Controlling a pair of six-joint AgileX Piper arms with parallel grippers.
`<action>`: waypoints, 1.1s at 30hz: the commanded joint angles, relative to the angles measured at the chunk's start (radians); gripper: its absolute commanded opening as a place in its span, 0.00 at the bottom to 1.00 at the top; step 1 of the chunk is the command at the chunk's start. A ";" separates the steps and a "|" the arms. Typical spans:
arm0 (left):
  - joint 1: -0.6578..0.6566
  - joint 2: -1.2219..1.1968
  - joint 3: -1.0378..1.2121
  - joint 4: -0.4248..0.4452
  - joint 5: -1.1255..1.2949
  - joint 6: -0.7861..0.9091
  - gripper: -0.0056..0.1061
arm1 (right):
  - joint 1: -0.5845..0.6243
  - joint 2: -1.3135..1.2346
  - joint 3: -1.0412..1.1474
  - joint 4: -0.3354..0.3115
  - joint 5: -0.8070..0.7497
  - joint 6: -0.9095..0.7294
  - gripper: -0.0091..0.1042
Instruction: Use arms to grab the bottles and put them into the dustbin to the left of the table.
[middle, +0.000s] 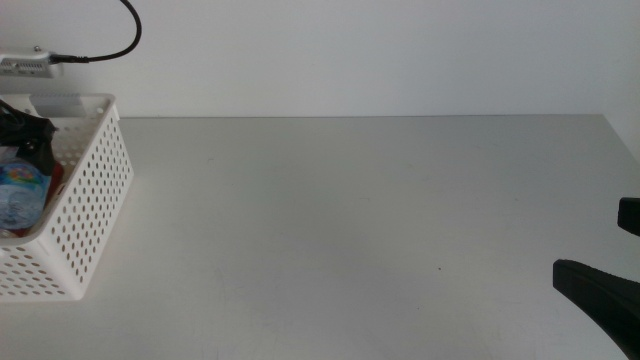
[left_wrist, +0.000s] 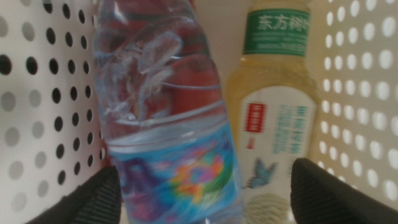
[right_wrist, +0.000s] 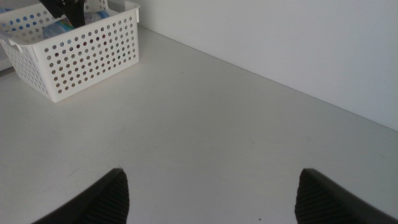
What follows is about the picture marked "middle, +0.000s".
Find red cola can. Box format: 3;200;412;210
0;160;65;238

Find clear water bottle blue cap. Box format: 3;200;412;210
0;157;53;232

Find white perforated plastic basket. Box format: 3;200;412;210
0;93;135;301

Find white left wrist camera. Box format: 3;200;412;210
0;47;64;80

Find black left camera cable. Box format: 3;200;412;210
49;0;143;64

